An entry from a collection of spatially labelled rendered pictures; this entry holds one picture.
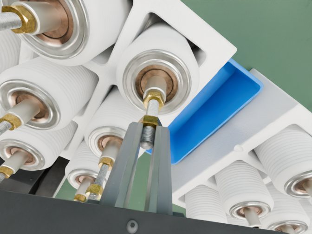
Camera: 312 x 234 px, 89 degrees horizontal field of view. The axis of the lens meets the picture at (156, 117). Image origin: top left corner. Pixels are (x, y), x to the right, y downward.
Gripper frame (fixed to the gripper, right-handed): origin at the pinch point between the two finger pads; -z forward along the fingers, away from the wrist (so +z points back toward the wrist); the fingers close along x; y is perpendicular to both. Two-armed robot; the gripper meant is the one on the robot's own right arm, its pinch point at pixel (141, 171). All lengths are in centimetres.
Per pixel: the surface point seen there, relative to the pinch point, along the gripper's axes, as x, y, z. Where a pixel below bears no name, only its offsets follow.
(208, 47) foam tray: -6.1, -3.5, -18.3
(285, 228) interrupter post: -32.1, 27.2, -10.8
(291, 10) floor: -25.0, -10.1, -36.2
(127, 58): 3.4, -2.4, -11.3
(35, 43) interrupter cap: 12.5, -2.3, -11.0
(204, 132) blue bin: -13.7, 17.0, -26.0
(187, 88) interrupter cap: -3.4, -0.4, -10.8
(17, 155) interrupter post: 20.2, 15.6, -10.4
